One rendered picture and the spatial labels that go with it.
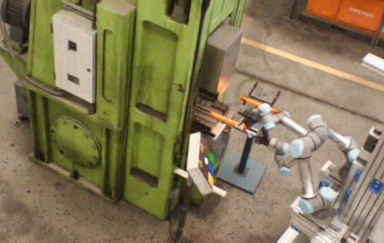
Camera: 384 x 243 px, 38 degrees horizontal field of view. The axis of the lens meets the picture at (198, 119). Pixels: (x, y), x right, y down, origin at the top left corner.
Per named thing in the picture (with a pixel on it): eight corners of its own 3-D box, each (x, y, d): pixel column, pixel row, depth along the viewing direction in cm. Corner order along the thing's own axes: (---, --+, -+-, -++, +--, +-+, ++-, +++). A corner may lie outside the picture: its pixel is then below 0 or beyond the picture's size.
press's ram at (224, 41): (238, 68, 434) (248, 24, 406) (216, 94, 408) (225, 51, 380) (191, 47, 445) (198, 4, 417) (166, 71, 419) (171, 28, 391)
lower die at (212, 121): (221, 119, 456) (222, 111, 450) (210, 133, 442) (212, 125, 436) (176, 98, 466) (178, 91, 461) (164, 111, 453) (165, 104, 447)
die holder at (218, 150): (226, 148, 495) (235, 112, 464) (206, 176, 469) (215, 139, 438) (171, 122, 509) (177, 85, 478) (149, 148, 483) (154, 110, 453)
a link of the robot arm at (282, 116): (328, 136, 388) (284, 107, 424) (316, 140, 383) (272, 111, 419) (327, 150, 393) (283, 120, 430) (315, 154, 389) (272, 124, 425)
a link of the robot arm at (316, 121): (350, 161, 443) (308, 133, 413) (344, 148, 453) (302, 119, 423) (362, 153, 438) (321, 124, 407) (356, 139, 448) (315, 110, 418)
